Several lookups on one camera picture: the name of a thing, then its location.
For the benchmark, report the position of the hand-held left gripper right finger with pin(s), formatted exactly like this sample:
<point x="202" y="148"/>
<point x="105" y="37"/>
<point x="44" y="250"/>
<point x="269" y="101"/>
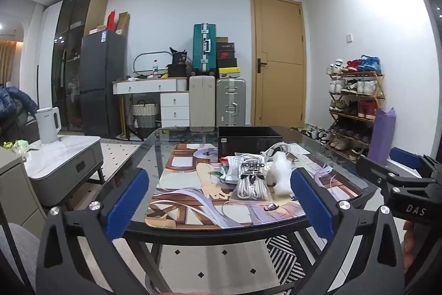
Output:
<point x="310" y="203"/>

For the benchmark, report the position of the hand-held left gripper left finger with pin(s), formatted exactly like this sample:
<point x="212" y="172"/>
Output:
<point x="127" y="203"/>

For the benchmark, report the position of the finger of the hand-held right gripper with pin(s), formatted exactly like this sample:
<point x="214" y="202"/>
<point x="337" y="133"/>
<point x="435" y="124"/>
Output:
<point x="380" y="172"/>
<point x="405" y="156"/>

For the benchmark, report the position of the white charger with blue tip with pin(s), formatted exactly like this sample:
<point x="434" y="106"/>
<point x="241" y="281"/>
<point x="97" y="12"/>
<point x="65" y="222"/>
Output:
<point x="281" y="174"/>

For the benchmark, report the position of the black storage box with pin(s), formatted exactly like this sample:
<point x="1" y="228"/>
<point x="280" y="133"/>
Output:
<point x="241" y="143"/>

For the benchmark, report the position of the red white packet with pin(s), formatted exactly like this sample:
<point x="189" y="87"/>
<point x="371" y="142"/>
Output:
<point x="222" y="174"/>

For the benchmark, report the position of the person's right hand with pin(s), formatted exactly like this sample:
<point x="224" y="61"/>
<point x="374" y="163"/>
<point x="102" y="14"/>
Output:
<point x="408" y="239"/>

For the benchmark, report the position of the purple yoga mat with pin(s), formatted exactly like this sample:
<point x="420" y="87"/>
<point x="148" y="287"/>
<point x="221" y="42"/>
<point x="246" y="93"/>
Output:
<point x="381" y="136"/>

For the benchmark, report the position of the glass top table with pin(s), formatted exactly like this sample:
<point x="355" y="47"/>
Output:
<point x="153" y="148"/>

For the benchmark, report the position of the printed cartoon table mat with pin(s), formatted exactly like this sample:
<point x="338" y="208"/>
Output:
<point x="186" y="184"/>

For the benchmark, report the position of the black white striped mat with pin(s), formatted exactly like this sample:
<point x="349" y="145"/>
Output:
<point x="285" y="260"/>

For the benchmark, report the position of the black white floor shoes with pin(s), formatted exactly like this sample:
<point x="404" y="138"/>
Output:
<point x="319" y="134"/>

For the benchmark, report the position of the grey side table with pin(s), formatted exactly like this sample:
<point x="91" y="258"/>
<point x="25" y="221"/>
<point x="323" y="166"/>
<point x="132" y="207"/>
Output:
<point x="65" y="167"/>

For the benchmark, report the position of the wooden shoe rack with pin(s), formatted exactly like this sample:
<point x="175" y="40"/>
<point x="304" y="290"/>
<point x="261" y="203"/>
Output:
<point x="378" y="87"/>

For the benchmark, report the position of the collection of sneakers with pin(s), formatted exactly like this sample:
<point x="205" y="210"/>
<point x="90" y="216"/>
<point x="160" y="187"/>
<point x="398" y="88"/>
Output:
<point x="366" y="86"/>

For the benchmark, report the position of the woven laundry basket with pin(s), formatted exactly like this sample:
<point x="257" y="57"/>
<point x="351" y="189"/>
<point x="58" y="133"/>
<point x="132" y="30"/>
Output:
<point x="145" y="113"/>

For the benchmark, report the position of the white electric kettle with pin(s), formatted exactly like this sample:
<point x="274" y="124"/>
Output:
<point x="48" y="125"/>

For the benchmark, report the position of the grey low cabinet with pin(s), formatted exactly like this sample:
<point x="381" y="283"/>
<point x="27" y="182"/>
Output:
<point x="15" y="191"/>

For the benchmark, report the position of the white desk with drawers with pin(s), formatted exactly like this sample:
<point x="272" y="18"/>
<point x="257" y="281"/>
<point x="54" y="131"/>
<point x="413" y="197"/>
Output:
<point x="152" y="86"/>

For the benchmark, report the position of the beige suitcase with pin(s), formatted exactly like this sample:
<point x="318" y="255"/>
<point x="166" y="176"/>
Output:
<point x="202" y="105"/>

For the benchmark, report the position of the dark grey fridge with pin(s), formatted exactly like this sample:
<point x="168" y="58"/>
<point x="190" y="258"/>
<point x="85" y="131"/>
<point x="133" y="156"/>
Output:
<point x="102" y="80"/>

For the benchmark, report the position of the green white crumpled item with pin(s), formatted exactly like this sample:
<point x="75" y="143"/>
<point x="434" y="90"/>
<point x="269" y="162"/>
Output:
<point x="15" y="145"/>

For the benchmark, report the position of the silver suitcase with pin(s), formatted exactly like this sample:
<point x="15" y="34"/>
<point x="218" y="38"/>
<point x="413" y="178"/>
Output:
<point x="230" y="101"/>

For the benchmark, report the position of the plastic water bottle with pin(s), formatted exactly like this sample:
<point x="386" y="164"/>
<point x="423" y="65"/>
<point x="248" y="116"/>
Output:
<point x="155" y="68"/>

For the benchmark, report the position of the wooden door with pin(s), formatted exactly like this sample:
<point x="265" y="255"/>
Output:
<point x="279" y="67"/>

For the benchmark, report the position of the black bag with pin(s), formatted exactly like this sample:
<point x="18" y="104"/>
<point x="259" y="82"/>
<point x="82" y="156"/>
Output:
<point x="179" y="65"/>

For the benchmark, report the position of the blue puffer jacket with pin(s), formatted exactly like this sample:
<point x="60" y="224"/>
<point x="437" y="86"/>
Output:
<point x="13" y="105"/>

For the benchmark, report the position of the yellow black shoe box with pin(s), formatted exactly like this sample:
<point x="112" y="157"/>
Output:
<point x="228" y="73"/>

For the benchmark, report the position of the tall glass door cabinet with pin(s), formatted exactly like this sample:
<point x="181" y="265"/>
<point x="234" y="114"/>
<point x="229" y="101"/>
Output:
<point x="70" y="56"/>

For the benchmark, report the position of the black shoe box red logo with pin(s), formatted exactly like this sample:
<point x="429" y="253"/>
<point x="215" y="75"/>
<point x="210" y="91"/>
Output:
<point x="226" y="56"/>

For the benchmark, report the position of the teal suitcase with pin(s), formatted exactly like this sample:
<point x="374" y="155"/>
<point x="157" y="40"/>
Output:
<point x="203" y="46"/>

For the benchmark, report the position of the cardboard box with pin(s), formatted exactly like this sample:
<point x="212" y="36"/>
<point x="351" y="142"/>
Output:
<point x="122" y="24"/>

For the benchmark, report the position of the red bag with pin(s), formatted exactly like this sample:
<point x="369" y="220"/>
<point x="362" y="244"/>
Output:
<point x="111" y="21"/>

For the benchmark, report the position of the beige curtain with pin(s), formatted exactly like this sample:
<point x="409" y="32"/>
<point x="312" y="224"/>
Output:
<point x="8" y="63"/>

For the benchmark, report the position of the brown shoe box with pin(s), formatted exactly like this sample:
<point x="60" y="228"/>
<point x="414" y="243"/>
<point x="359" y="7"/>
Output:
<point x="222" y="40"/>

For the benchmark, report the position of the metal oval frame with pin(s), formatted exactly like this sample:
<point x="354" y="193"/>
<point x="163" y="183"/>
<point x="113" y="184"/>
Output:
<point x="138" y="56"/>

